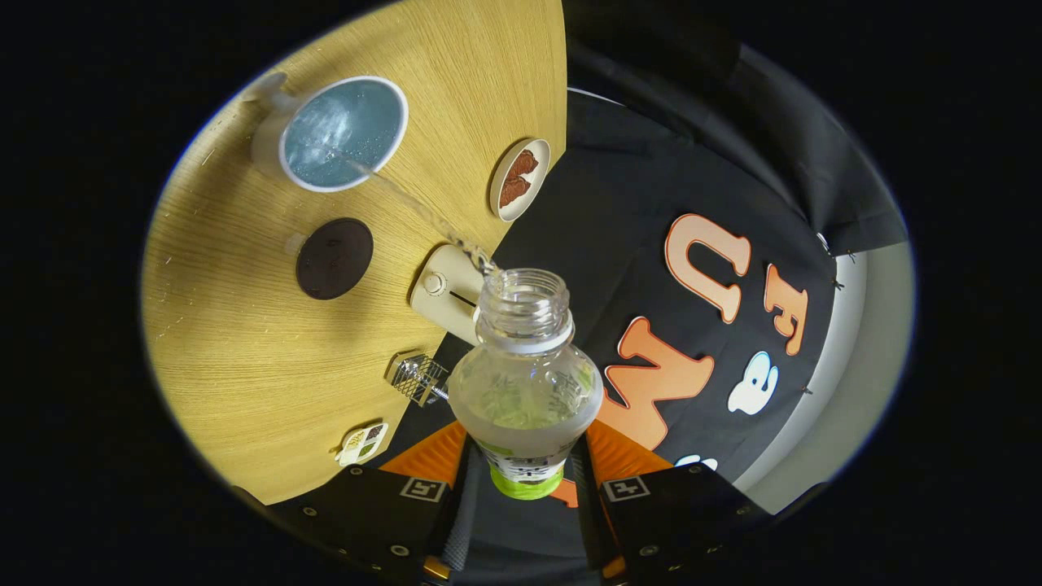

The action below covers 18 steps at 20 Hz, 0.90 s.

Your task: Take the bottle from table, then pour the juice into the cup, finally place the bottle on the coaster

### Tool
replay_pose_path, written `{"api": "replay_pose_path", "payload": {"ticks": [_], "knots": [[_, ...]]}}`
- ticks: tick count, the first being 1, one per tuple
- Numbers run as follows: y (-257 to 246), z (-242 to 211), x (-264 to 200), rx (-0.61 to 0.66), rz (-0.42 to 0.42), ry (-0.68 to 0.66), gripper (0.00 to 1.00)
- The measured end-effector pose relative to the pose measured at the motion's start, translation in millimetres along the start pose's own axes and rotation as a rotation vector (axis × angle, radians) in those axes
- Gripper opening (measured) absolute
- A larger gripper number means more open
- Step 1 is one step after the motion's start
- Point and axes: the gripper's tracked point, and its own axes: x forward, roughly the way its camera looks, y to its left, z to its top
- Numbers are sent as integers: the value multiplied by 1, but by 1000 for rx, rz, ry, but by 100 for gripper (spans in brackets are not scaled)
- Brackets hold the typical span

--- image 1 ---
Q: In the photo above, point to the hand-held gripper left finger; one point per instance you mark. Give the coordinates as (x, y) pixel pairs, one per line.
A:
(460, 505)

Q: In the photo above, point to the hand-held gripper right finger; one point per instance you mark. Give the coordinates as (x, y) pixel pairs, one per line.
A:
(590, 513)

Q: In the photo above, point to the clear juice bottle green base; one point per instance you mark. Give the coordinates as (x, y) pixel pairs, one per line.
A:
(525, 382)

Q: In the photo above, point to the dark brown round coaster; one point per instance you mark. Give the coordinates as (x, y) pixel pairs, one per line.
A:
(334, 259)

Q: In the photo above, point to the white cup blue inside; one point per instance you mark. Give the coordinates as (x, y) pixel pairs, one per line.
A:
(342, 130)

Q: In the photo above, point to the white divided dish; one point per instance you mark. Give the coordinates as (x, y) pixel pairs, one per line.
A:
(362, 443)

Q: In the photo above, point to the white toaster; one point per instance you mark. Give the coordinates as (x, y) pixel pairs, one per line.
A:
(444, 297)

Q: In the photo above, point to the wooden table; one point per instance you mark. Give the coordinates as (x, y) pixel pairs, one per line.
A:
(244, 366)

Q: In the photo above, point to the white round plate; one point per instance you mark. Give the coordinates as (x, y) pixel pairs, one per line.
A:
(509, 210)

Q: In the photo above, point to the brown meat piece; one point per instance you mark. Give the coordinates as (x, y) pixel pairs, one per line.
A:
(514, 192)
(523, 165)

